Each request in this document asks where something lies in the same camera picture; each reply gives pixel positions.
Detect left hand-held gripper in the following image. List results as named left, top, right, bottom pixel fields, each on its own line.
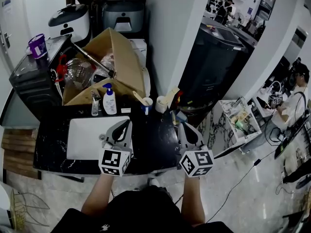
left=98, top=119, right=134, bottom=178

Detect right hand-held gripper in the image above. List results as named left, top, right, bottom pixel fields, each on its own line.
left=174, top=121, right=215, bottom=179

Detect blue and white mug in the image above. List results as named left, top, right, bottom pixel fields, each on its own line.
left=140, top=97, right=154, bottom=116

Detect person's right forearm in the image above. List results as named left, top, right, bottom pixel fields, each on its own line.
left=181, top=176, right=206, bottom=227

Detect person's left forearm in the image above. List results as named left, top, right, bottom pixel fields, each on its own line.
left=81, top=173, right=115, bottom=219

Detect blue bowl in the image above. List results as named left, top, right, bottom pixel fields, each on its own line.
left=171, top=109, right=189, bottom=127

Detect marble pattern box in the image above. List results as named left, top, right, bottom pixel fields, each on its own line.
left=201, top=96, right=263, bottom=155

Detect white pump bottle blue cap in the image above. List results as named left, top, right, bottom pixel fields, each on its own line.
left=102, top=83, right=118, bottom=116

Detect white sink basin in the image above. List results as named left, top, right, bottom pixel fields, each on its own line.
left=66, top=116, right=133, bottom=160

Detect chrome faucet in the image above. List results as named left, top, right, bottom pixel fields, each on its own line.
left=90, top=90, right=102, bottom=117

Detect clear plastic jug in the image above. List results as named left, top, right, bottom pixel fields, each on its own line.
left=64, top=58, right=97, bottom=90

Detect brown cardboard box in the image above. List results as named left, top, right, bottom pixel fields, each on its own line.
left=62, top=27, right=148, bottom=106

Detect person's black clothing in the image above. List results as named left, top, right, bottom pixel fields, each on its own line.
left=50, top=185, right=234, bottom=233

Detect silver metal tube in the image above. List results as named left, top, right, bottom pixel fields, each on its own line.
left=71, top=42, right=116, bottom=79

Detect red spray trigger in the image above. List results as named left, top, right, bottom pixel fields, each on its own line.
left=55, top=54, right=69, bottom=82

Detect dark grey drawer unit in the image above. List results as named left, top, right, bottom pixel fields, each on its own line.
left=9, top=34, right=73, bottom=121

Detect wooden steps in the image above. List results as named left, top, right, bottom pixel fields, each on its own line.
left=1, top=129, right=42, bottom=179

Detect grey boxy appliance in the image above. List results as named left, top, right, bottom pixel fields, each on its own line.
left=102, top=0, right=146, bottom=33

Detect white rounded appliance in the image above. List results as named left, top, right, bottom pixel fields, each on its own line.
left=48, top=3, right=91, bottom=43

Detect white rounded bin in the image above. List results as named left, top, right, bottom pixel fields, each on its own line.
left=0, top=183, right=12, bottom=211

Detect black floor cable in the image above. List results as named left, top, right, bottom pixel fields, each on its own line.
left=205, top=149, right=277, bottom=224

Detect gold wire basket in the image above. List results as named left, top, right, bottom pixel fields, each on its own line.
left=9, top=190, right=51, bottom=232

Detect metal door handle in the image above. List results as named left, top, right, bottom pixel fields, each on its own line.
left=1, top=32, right=12, bottom=50

